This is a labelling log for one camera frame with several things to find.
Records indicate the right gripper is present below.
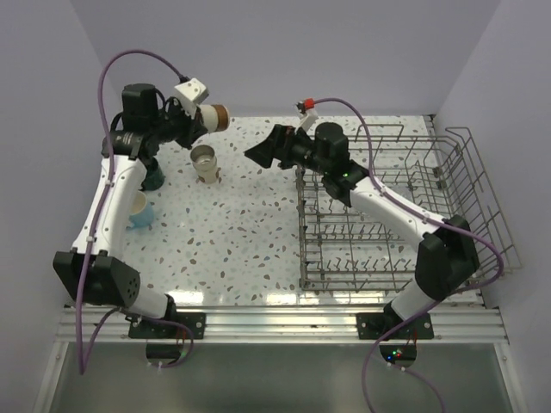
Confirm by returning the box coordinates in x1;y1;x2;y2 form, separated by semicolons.
245;125;330;176

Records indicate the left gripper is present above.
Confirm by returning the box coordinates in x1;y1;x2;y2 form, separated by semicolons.
149;96;207;151

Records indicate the dark teal mug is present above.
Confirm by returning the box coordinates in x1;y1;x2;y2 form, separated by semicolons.
141;157;165;191

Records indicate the light blue mug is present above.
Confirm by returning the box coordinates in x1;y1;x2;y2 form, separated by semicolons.
127;191;154;230

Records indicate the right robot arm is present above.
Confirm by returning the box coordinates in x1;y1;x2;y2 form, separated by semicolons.
245;122;480;338

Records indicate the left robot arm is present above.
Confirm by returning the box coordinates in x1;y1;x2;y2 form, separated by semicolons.
53;78;228;338

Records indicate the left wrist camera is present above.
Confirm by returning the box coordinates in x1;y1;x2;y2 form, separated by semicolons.
175;77;209;118

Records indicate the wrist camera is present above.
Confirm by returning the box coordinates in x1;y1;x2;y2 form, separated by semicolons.
175;77;209;118
295;98;319;133

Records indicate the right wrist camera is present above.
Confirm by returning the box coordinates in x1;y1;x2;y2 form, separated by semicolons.
295;98;319;133

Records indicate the grey wire dish rack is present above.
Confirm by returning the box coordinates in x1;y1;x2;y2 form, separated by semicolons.
296;125;522;295

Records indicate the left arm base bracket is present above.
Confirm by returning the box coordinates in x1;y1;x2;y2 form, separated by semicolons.
172;312;207;340

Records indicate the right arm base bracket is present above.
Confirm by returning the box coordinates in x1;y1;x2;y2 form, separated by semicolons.
356;312;387;340

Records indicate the aluminium mounting rail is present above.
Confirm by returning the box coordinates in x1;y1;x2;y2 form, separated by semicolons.
53;303;511;345

